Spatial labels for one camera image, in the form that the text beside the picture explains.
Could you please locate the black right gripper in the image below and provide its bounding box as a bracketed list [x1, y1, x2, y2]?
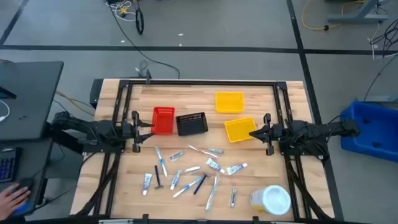
[248, 113, 282, 156]

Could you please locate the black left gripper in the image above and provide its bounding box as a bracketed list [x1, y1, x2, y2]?
[121, 110, 155, 154]

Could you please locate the blue white packaged toothbrush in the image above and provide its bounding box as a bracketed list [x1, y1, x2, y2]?
[155, 146, 169, 178]
[172, 176, 203, 199]

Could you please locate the white toothpaste tube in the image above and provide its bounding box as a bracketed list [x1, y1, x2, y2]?
[169, 169, 182, 191]
[142, 172, 154, 197]
[226, 162, 249, 176]
[205, 157, 226, 174]

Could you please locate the black disposable razor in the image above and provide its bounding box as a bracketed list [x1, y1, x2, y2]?
[154, 164, 165, 190]
[193, 172, 211, 196]

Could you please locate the pink packaged toothbrush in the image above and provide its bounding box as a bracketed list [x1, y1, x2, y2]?
[187, 144, 219, 159]

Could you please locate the silver nail clipper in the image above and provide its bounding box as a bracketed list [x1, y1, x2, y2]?
[229, 188, 238, 208]

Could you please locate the green white packaged toothbrush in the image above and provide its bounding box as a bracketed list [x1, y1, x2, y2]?
[205, 175, 220, 212]

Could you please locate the yellow plastic basket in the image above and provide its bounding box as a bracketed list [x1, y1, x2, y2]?
[215, 91, 245, 114]
[224, 116, 258, 144]

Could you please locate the red plastic basket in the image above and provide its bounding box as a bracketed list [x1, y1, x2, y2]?
[150, 106, 176, 136]

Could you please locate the black plastic basket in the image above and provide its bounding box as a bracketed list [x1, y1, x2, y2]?
[175, 111, 210, 137]

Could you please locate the white lidded plastic tub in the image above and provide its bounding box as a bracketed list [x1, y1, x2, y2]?
[249, 184, 292, 217]

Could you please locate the blue plastic bin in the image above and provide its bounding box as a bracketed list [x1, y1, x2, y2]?
[340, 100, 398, 163]

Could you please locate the black desk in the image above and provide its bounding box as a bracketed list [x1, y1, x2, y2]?
[0, 60, 65, 141]

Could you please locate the black computer mouse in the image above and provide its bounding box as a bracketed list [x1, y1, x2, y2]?
[14, 177, 35, 191]

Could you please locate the black keyboard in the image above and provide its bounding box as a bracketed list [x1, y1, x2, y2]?
[0, 147, 23, 184]

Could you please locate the person's hand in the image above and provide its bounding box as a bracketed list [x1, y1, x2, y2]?
[0, 183, 32, 213]

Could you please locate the grey metal stand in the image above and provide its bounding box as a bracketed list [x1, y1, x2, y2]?
[326, 0, 389, 25]

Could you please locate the black floor cable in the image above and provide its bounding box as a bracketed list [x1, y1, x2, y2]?
[107, 0, 182, 80]

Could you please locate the black table frame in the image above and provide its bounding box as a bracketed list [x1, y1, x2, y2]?
[82, 78, 335, 223]

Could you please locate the yellow floor cable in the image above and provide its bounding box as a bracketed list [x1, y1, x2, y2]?
[302, 0, 367, 32]

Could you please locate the white cable bundle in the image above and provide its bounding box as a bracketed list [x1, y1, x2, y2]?
[104, 0, 137, 22]

